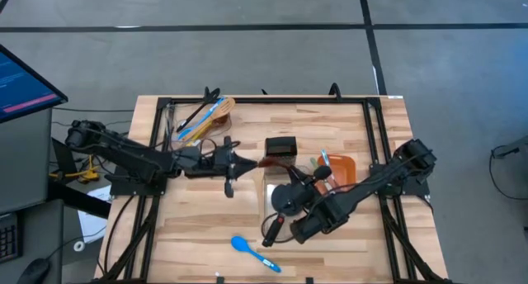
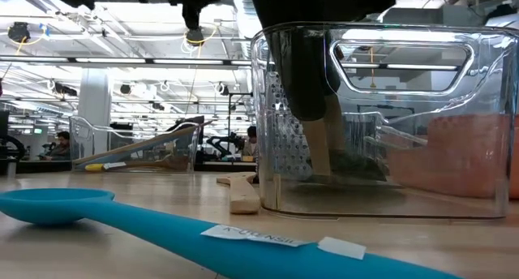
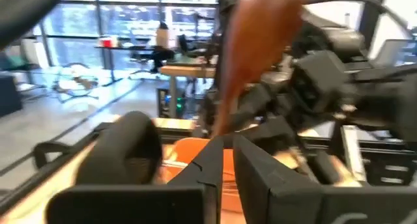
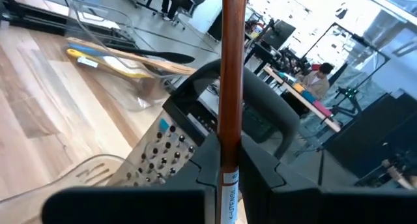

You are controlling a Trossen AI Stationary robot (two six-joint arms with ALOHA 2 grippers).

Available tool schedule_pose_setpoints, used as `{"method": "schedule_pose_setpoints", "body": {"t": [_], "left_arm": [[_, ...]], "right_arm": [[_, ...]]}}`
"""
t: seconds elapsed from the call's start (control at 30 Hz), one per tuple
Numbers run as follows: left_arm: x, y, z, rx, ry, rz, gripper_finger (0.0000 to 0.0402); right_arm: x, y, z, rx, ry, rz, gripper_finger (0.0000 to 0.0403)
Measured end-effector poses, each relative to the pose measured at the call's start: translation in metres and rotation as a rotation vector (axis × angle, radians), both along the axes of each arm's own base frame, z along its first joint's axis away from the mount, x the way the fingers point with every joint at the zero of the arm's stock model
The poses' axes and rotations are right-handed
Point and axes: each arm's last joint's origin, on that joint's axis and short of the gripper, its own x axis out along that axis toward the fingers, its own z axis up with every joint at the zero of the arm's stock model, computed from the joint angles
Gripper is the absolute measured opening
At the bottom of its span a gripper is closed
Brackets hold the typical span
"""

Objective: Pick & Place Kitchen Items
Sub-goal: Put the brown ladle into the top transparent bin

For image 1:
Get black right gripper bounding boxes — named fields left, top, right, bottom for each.
left=286, top=163, right=333, bottom=207

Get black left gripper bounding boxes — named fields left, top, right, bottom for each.
left=197, top=135, right=260, bottom=198

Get black round turner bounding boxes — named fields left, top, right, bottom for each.
left=262, top=183, right=309, bottom=249

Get orange plastic bin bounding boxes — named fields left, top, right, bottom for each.
left=315, top=154, right=358, bottom=194

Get tall clear plastic bin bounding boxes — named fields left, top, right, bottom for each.
left=262, top=166, right=314, bottom=242

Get yellow silicone spatula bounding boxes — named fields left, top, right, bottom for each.
left=185, top=118, right=215, bottom=147

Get wide wooden slotted turner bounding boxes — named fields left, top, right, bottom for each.
left=185, top=97, right=237, bottom=147

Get large blue silicone spoon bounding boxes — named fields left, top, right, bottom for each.
left=177, top=97, right=226, bottom=141

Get black slotted spoon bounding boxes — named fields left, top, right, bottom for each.
left=176, top=87, right=222, bottom=133

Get small blue silicone spoon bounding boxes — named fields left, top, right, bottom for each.
left=230, top=235, right=283, bottom=274

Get wide clear plastic bin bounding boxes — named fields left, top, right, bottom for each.
left=167, top=98, right=233, bottom=149

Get steel box grater black top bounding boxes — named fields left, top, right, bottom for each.
left=265, top=135, right=299, bottom=169

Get white paper sheet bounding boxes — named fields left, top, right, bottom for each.
left=77, top=184, right=112, bottom=244

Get dark grey desk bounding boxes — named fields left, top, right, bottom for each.
left=0, top=199, right=65, bottom=284

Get computer monitor blue screen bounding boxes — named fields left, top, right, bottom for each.
left=0, top=44, right=69, bottom=124

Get black computer mouse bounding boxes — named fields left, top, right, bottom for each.
left=16, top=258, right=51, bottom=284

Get black keyboard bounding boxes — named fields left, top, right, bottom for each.
left=0, top=213, right=24, bottom=263

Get black aluminium table frame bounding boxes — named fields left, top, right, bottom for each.
left=97, top=94, right=453, bottom=284

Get black floor cable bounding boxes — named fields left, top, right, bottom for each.
left=51, top=106, right=135, bottom=113
left=51, top=118, right=134, bottom=128

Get yellow cable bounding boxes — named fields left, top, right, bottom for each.
left=49, top=154, right=102, bottom=184

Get dark looped floor cable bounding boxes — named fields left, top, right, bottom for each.
left=489, top=144, right=528, bottom=205

